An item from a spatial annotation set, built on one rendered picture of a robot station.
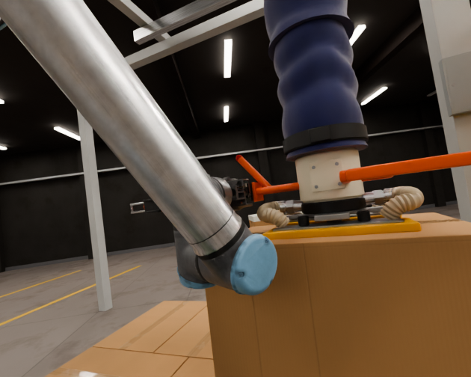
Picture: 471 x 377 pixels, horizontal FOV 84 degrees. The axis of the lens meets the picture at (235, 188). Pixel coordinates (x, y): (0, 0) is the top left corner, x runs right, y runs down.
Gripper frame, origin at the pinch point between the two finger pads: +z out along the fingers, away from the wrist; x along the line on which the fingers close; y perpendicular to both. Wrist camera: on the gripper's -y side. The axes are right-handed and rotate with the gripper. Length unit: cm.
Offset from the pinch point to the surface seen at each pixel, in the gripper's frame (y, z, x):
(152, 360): -57, 13, -66
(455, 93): 91, 89, 37
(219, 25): -64, 178, 190
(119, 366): -70, 7, -66
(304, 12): 29, -11, 42
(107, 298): -282, 180, -106
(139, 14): -133, 134, 204
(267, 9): 19, -6, 50
